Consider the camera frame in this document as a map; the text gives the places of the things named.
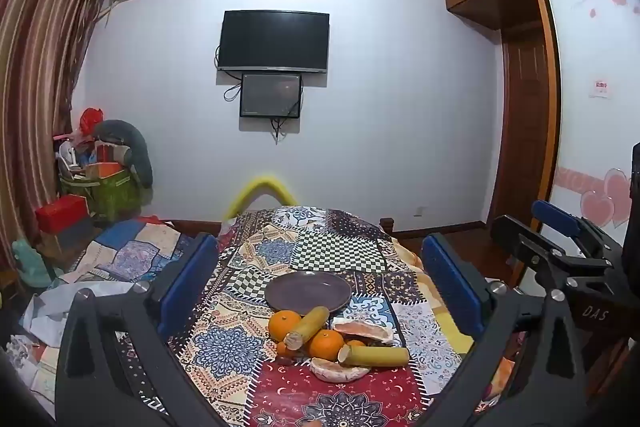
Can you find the dark purple plate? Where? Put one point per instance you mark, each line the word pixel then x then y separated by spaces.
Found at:
pixel 307 291

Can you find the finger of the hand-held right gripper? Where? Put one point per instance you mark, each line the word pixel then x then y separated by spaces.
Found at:
pixel 555 214
pixel 530 252

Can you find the grey long pillow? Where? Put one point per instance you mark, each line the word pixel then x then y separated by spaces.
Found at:
pixel 135 147

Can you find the dark red jujube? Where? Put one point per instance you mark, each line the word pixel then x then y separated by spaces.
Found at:
pixel 284 361

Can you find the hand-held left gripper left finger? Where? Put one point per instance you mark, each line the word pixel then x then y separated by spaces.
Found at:
pixel 187 288

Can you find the yellow curved chair back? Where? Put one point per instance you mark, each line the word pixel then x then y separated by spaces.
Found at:
pixel 260 189

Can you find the small tangerine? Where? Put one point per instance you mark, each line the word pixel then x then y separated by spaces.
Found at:
pixel 356 343
pixel 282 349

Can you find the small black wall monitor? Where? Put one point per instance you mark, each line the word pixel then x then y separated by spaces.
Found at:
pixel 270 95

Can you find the green storage box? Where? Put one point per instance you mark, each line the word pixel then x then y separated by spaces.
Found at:
pixel 112 194

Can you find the wooden wardrobe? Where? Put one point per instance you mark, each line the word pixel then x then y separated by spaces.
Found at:
pixel 580 57

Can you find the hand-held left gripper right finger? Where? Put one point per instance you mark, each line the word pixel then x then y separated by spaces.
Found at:
pixel 452 288

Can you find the black wall television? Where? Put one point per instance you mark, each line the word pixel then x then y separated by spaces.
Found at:
pixel 274 41

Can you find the teal toy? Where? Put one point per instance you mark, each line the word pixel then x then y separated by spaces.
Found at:
pixel 30 264

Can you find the brown wooden door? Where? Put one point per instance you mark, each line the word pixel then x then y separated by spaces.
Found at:
pixel 525 132

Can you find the blue patchwork quilt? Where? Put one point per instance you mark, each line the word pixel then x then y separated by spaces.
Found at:
pixel 125 252

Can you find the large orange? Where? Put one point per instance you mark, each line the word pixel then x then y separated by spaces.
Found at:
pixel 326 344
pixel 284 324

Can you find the red plastic bag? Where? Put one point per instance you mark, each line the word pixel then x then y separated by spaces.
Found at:
pixel 91 119

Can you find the peeled pomelo segment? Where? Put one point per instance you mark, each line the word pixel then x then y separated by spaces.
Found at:
pixel 336 369
pixel 362 332

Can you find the striped red curtain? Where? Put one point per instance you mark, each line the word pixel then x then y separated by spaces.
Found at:
pixel 40 72

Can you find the red box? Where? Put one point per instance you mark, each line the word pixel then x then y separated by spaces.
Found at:
pixel 62 212

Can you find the patchwork printed blanket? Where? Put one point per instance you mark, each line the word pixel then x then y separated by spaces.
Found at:
pixel 320 237

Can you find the wooden bedpost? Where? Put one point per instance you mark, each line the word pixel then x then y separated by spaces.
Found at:
pixel 386 225

